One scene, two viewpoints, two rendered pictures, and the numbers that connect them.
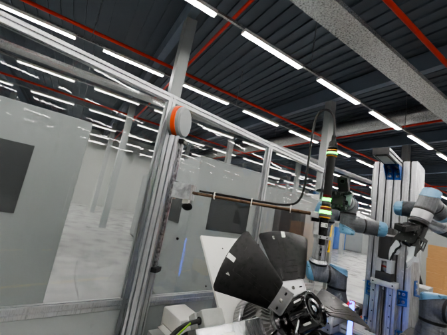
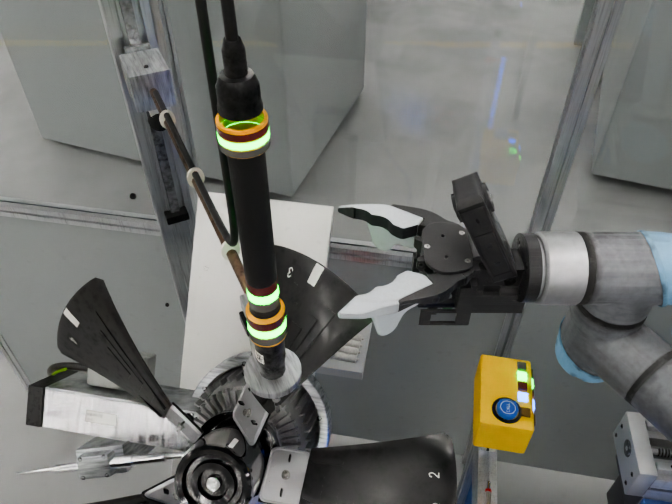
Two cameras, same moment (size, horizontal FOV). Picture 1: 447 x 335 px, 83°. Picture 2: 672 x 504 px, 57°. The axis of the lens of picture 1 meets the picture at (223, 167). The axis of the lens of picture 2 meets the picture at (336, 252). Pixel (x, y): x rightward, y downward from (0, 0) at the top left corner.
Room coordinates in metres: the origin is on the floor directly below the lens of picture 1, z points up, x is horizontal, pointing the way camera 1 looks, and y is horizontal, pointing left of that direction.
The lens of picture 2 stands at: (0.80, -0.82, 2.09)
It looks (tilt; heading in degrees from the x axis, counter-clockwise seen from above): 44 degrees down; 50
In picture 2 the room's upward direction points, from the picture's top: straight up
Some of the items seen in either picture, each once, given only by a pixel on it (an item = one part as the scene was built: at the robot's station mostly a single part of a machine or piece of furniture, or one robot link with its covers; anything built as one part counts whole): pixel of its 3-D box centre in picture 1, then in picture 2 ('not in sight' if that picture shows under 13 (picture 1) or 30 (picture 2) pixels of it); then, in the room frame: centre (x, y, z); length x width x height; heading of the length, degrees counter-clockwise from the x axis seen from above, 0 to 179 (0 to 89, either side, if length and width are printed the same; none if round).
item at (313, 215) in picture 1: (320, 225); (267, 344); (1.03, -0.43, 1.50); 0.09 x 0.07 x 0.10; 75
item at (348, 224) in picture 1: (350, 224); (609, 340); (1.31, -0.70, 1.54); 0.11 x 0.08 x 0.11; 81
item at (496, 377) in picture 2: not in sight; (501, 404); (1.48, -0.53, 1.02); 0.16 x 0.10 x 0.11; 40
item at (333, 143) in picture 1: (328, 187); (258, 257); (1.03, -0.44, 1.66); 0.04 x 0.04 x 0.46
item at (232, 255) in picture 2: (250, 203); (195, 177); (1.11, -0.14, 1.54); 0.54 x 0.01 x 0.01; 75
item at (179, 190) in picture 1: (182, 191); (147, 78); (1.19, 0.17, 1.54); 0.10 x 0.07 x 0.08; 75
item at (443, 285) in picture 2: not in sight; (428, 281); (1.13, -0.57, 1.66); 0.09 x 0.05 x 0.02; 176
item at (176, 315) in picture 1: (177, 323); not in sight; (1.35, 0.08, 0.91); 0.17 x 0.16 x 0.11; 40
